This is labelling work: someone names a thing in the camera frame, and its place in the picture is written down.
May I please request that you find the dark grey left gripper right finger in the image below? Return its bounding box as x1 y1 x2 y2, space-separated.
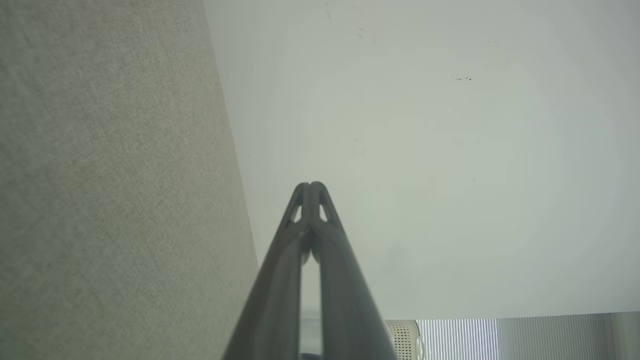
311 181 399 360

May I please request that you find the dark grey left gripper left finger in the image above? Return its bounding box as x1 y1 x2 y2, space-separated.
222 182 312 360

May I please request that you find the white perforated basket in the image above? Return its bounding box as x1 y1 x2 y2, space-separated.
385 320 426 360

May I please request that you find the white vertical window blind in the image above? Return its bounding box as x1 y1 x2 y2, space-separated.
417 318 499 360

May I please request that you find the grey fabric sofa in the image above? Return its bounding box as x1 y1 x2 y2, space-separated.
0 0 260 360

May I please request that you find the grey ribbed panel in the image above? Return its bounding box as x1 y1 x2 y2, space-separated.
497 314 617 360

